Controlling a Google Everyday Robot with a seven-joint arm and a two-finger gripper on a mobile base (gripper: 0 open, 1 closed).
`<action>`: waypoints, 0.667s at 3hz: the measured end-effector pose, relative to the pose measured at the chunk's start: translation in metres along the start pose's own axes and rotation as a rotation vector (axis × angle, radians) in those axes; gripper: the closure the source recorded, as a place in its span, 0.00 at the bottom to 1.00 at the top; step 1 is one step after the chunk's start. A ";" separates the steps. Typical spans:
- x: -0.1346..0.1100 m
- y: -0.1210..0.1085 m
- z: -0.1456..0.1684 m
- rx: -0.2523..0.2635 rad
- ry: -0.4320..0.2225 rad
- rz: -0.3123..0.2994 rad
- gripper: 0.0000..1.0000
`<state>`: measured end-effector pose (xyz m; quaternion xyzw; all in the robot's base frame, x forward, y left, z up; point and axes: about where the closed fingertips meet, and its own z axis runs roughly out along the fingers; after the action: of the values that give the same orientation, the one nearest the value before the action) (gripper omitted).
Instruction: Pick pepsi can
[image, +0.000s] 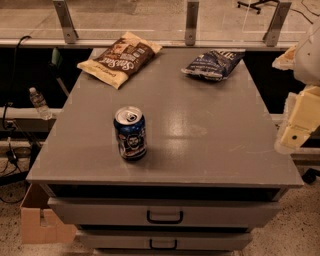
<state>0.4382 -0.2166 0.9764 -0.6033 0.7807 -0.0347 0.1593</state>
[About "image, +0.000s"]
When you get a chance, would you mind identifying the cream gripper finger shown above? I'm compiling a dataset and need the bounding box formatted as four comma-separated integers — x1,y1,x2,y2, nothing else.
272,45,296,70
274,85,320,154

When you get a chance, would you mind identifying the clear plastic water bottle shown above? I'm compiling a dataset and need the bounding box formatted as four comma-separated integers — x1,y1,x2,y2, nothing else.
29,87,52,120

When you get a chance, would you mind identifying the black chair base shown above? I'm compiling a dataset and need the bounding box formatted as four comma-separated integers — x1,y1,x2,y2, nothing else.
237,0,279,15

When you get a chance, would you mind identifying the blue pepsi can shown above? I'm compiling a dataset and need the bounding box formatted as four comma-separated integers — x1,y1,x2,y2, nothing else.
114,106,147,161

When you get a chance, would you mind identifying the blue chips bag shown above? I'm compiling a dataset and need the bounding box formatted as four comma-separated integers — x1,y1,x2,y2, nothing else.
181,49,245,82

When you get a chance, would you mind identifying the cardboard box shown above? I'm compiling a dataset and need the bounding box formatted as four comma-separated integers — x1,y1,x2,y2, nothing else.
20,185,76,244

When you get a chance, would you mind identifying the grey drawer cabinet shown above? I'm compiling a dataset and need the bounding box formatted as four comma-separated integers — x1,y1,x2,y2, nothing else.
28,48,302,256

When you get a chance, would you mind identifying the black cable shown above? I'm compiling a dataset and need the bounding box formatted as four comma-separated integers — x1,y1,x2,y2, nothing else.
0,34,33,204

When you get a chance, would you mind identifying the upper grey drawer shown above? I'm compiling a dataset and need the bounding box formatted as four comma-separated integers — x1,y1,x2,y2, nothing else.
48,198,280,228

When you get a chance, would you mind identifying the grey drawer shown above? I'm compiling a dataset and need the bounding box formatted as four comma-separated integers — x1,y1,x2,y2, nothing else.
48,198,280,228
77,230,251,251

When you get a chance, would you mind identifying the brown cream chips bag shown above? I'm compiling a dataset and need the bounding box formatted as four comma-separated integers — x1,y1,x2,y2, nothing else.
77,32,162,89

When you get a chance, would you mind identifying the left metal bracket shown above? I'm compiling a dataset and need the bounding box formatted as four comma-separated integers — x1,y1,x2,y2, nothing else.
53,0,78,44

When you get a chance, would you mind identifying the metal bracket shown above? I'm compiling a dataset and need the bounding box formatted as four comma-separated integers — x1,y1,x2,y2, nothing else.
53,0,78,44
263,1,291,47
185,0,199,46

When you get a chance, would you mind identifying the middle metal bracket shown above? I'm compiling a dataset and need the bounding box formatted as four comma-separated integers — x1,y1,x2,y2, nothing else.
185,0,199,46

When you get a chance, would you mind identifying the right metal bracket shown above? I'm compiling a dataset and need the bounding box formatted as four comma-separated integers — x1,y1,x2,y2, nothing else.
263,1,291,47

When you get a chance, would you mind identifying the lower grey drawer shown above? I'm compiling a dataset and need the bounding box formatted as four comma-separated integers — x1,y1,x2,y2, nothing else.
77,230,251,251

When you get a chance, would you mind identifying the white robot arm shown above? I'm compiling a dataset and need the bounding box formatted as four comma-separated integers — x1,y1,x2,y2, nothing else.
272,19,320,154

